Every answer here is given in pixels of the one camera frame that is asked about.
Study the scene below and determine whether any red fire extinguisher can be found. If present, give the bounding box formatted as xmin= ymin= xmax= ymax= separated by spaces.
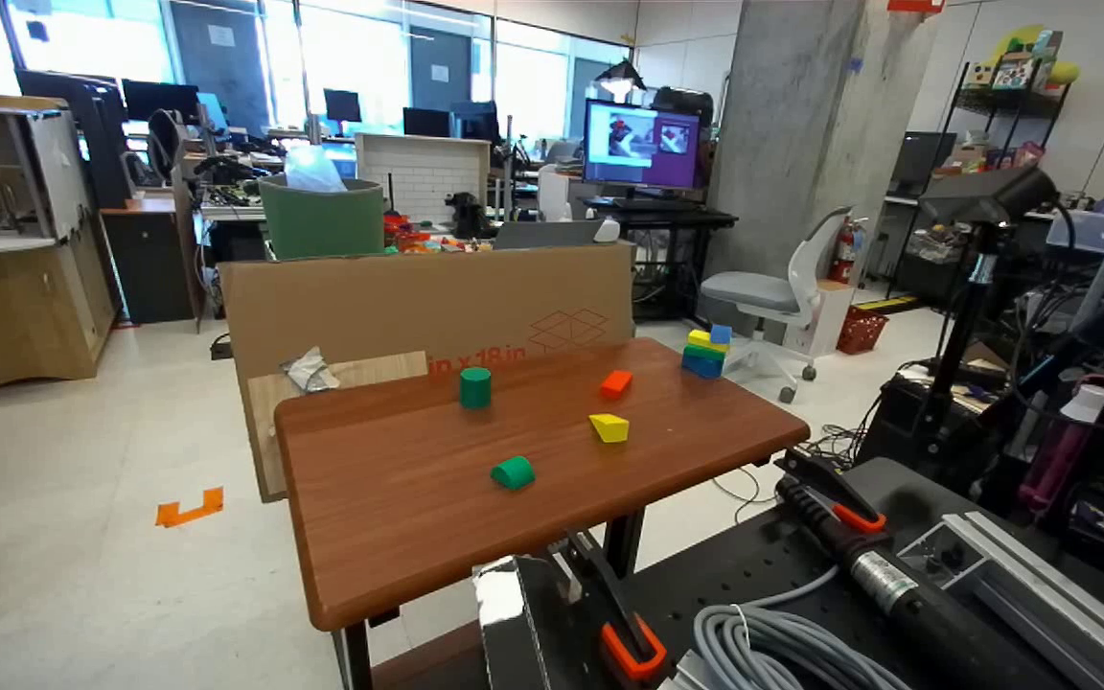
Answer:
xmin=830 ymin=214 xmax=863 ymax=282

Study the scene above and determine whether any aluminium rail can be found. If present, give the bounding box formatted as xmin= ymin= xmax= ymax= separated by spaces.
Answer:
xmin=903 ymin=509 xmax=1104 ymax=690

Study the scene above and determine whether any yellow wedge block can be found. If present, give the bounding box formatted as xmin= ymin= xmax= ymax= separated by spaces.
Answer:
xmin=587 ymin=412 xmax=632 ymax=445

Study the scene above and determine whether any computer monitor with purple screen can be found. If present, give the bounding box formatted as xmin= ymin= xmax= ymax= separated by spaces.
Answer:
xmin=582 ymin=99 xmax=702 ymax=192

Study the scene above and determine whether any black orange clamp left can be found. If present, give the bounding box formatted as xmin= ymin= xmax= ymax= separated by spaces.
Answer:
xmin=550 ymin=531 xmax=668 ymax=690

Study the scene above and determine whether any green cylinder block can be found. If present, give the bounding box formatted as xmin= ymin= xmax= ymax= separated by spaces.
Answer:
xmin=461 ymin=366 xmax=496 ymax=408

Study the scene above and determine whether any orange floor tape marker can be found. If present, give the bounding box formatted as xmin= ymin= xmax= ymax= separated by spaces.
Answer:
xmin=153 ymin=485 xmax=222 ymax=528

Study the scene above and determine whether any orange block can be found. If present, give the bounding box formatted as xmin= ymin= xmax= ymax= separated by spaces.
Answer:
xmin=599 ymin=366 xmax=632 ymax=403

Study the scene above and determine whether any wooden table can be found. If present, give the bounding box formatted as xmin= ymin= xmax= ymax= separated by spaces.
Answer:
xmin=278 ymin=338 xmax=808 ymax=690

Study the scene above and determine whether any blue yellow green block stack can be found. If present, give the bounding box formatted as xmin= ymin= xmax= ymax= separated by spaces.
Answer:
xmin=682 ymin=325 xmax=733 ymax=380

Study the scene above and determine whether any grey coiled cable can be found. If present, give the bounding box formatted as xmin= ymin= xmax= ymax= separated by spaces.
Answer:
xmin=660 ymin=567 xmax=913 ymax=690

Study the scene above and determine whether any white office chair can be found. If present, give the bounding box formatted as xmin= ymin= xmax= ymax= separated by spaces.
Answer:
xmin=698 ymin=206 xmax=853 ymax=383

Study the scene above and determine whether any wooden cabinet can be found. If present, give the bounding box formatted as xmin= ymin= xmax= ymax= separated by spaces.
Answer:
xmin=0 ymin=95 xmax=114 ymax=388

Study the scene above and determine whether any black orange clamp right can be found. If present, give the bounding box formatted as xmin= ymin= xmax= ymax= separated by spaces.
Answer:
xmin=779 ymin=449 xmax=887 ymax=536

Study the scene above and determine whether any black shelf with toys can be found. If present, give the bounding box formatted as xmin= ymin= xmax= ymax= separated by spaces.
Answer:
xmin=887 ymin=28 xmax=1073 ymax=306

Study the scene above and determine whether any black orange clamp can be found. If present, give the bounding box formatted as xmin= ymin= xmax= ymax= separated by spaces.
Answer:
xmin=550 ymin=531 xmax=668 ymax=690
xmin=779 ymin=449 xmax=887 ymax=536

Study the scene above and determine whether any cardboard sheet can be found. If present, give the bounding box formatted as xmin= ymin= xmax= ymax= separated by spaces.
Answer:
xmin=222 ymin=245 xmax=636 ymax=503

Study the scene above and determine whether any green square block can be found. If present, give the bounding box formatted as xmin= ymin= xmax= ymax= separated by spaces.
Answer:
xmin=493 ymin=454 xmax=537 ymax=490

